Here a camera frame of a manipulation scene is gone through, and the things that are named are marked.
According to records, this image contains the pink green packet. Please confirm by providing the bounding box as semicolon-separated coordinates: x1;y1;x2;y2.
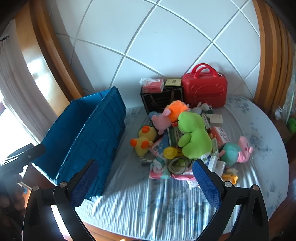
171;173;200;188

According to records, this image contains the small bear plush yellow dress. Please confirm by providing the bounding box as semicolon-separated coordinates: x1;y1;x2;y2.
221;167;238;185

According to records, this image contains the green cloth roll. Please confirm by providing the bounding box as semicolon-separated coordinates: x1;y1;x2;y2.
287;118;296;135

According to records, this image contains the olive green small box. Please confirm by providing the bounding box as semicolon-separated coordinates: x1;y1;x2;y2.
165;79;183;88

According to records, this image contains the white curtain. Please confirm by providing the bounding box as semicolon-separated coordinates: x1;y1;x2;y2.
0;35;44;144

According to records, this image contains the person's left hand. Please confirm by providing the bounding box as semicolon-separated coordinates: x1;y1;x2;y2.
0;183;25;232

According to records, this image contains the white cream box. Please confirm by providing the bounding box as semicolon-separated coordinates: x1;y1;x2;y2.
206;113;223;124

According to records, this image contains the orange pink pig plush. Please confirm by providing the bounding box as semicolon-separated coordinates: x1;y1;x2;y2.
151;100;190;135

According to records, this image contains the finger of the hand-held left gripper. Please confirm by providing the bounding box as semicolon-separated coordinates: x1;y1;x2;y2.
6;144;46;165

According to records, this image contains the white wooden-framed headboard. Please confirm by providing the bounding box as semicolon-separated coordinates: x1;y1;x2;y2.
14;0;296;116

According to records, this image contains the red small suitcase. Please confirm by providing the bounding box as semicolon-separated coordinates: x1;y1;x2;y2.
181;63;228;108

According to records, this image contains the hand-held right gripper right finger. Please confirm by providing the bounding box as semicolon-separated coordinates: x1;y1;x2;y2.
192;159;270;241

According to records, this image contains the yellow plastic cup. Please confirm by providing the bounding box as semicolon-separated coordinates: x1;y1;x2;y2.
163;146;183;160

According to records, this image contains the yellow duck plush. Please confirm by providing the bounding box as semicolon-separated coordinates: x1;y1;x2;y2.
130;125;157;156

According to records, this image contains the blue plastic crate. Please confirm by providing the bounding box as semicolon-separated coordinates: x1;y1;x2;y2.
31;87;127;202

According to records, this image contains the green white medicine box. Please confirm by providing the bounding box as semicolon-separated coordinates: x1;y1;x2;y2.
168;127;183;147

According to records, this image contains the red tissue box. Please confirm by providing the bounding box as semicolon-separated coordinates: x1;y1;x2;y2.
139;78;165;93

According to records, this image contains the white rabbit plush keychain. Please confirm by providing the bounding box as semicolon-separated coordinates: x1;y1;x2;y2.
193;102;212;115

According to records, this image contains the teal pink pig plush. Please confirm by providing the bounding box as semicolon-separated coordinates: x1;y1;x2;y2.
219;136;253;166

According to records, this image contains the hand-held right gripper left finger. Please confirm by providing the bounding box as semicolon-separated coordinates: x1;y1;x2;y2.
22;159;100;241

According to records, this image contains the green frog plush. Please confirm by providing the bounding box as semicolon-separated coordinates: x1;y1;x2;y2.
178;112;213;159

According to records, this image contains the red white long box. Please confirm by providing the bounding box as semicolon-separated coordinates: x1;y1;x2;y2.
209;138;219;154

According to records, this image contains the narrow red white box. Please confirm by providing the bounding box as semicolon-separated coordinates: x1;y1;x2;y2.
201;113;210;129

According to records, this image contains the white cylinder container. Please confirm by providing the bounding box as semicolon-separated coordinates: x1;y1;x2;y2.
214;161;226;173

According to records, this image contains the clear tape roll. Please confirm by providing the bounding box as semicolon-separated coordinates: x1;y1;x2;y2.
168;157;192;174

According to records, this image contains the black gift bag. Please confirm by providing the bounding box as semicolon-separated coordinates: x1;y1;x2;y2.
140;86;184;114

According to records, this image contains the pink white medicine box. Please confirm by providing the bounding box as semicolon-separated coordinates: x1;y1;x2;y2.
210;126;230;145

